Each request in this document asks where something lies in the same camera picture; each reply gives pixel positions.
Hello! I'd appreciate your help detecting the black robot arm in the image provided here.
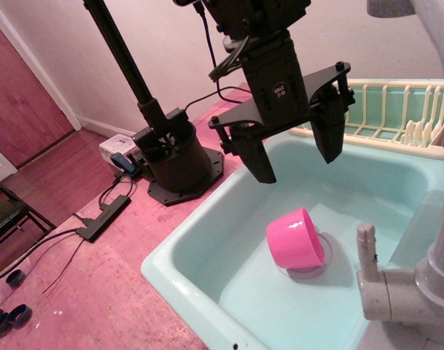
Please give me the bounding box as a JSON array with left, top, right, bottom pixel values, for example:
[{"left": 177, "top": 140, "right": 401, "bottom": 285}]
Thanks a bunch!
[{"left": 84, "top": 1, "right": 354, "bottom": 183}]

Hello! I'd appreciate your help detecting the grey braided cable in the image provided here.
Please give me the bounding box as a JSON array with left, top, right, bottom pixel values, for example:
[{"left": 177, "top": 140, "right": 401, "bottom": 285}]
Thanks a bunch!
[{"left": 0, "top": 228, "right": 80, "bottom": 287}]

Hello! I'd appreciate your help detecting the black usb hub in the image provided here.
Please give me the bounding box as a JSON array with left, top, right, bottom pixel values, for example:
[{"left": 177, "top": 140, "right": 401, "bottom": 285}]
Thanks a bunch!
[{"left": 75, "top": 195, "right": 131, "bottom": 243}]

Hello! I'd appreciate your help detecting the clear sink drain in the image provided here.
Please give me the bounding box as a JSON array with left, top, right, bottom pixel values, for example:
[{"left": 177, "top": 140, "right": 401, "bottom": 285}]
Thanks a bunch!
[{"left": 278, "top": 233, "right": 335, "bottom": 281}]

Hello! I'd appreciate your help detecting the cream dish drying rack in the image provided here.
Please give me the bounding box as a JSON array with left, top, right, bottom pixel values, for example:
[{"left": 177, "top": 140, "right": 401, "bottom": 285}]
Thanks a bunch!
[{"left": 287, "top": 78, "right": 444, "bottom": 160}]

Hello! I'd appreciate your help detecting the white cardboard box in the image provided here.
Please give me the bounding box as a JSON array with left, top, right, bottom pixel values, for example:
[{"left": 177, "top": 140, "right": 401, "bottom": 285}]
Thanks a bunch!
[{"left": 98, "top": 134, "right": 137, "bottom": 171}]

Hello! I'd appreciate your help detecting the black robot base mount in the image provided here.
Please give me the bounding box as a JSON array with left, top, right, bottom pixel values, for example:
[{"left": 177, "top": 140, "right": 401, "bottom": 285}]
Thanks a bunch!
[{"left": 132, "top": 122, "right": 224, "bottom": 206}]

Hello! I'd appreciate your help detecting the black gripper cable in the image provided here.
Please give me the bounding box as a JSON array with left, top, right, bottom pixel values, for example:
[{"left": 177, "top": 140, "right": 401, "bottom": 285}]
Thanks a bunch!
[{"left": 184, "top": 3, "right": 254, "bottom": 114}]

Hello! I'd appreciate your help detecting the white toy faucet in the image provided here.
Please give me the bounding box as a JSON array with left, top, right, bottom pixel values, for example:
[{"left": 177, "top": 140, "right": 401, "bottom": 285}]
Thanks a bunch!
[{"left": 355, "top": 0, "right": 444, "bottom": 346}]

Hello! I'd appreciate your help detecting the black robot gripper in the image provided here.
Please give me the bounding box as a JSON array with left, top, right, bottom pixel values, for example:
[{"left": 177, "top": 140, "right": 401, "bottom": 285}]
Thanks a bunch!
[{"left": 209, "top": 31, "right": 354, "bottom": 184}]

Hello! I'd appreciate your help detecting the black folding chair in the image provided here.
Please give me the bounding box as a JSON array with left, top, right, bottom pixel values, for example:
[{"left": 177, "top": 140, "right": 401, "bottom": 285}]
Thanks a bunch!
[{"left": 0, "top": 182, "right": 57, "bottom": 245}]

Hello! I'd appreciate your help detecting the pink plastic cup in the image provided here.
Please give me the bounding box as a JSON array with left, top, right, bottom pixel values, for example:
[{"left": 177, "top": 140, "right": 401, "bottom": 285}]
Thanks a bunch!
[{"left": 266, "top": 207, "right": 324, "bottom": 269}]

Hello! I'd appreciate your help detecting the red wooden door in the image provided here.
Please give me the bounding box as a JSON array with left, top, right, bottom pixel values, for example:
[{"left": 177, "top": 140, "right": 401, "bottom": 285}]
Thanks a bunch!
[{"left": 0, "top": 31, "right": 74, "bottom": 168}]

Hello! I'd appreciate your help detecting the blue clamp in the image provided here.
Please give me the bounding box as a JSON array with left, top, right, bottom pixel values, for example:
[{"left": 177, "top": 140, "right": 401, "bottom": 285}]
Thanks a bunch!
[{"left": 110, "top": 152, "right": 139, "bottom": 177}]

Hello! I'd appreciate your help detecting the turquoise toy sink basin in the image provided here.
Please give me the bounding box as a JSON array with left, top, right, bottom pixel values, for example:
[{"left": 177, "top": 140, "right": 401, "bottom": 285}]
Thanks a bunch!
[{"left": 141, "top": 127, "right": 444, "bottom": 349}]

